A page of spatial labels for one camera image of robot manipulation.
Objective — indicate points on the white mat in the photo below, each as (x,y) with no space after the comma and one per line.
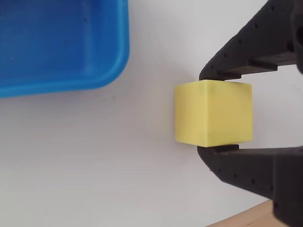
(94,153)

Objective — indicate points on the yellow cube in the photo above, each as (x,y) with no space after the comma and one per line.
(213,113)

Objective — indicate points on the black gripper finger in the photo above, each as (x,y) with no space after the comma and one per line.
(258,42)
(255,168)

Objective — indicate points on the blue rectangular plastic bin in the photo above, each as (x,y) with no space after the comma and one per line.
(59,45)

